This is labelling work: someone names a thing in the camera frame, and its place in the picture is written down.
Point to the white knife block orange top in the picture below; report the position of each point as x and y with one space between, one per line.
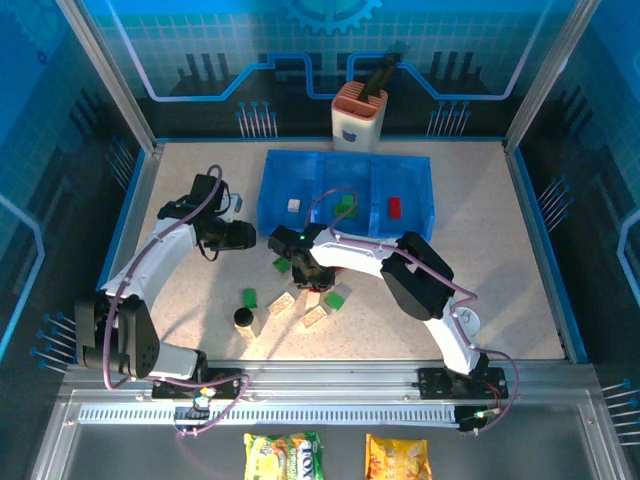
357 127

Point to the green lego brick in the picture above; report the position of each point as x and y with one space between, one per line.
345 211
347 200
334 301
281 265
249 298

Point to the aluminium side rail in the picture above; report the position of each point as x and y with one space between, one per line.
517 170
144 185

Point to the orange snack bag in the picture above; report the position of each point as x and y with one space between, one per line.
397 457

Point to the aluminium frame post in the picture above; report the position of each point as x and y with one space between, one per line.
542 80
107 75

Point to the blue three-compartment plastic bin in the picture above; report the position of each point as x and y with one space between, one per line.
300 175

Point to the jar with black lid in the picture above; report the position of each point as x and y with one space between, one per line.
244 316

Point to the aluminium front rail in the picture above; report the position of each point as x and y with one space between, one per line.
325 380

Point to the small white lego brick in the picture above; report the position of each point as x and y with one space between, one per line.
294 205
312 301

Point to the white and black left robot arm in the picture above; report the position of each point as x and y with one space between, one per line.
150 260

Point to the long red lego brick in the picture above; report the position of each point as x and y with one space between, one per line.
395 207

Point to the short red lego brick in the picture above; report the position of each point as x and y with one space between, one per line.
316 290

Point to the green yellow snack bag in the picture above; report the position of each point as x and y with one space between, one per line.
280 457

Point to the long white lego brick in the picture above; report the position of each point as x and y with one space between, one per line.
281 304
313 318

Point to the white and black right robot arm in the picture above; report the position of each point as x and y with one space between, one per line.
350 255

